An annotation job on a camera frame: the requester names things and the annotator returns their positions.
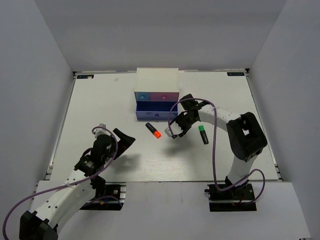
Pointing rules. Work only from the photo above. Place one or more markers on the white drawer organizer box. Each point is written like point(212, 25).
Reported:
point(152, 79)

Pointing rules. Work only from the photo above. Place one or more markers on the right corner label sticker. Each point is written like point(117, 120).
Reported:
point(235, 74)

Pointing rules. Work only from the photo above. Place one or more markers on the left corner label sticker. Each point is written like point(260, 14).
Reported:
point(85, 76)

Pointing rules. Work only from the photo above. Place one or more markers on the orange cap highlighter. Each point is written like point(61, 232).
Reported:
point(153, 130)

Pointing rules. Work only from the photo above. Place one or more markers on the corner label sticker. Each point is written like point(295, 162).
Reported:
point(85, 76)
point(235, 74)

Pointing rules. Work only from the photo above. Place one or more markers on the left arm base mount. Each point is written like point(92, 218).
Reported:
point(112, 198)

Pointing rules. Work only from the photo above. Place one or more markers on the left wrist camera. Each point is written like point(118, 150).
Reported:
point(99, 130)

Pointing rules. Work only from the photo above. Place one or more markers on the small blue drawer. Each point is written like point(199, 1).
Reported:
point(142, 96)

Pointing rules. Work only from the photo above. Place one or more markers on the pink drawer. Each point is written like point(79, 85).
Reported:
point(164, 96)

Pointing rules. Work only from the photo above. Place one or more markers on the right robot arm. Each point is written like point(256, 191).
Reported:
point(246, 137)

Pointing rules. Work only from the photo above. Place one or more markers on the wide blue drawer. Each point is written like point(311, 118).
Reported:
point(156, 110)

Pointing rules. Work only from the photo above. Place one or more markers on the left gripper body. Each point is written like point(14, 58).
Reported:
point(107, 156)

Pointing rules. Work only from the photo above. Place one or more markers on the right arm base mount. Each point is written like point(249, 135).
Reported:
point(238, 199)

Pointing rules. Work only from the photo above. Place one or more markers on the green cap highlighter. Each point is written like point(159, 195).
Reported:
point(203, 134)

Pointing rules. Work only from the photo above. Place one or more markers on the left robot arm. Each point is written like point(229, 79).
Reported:
point(83, 186)

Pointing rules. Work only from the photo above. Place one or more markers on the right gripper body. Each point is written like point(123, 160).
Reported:
point(185, 122)

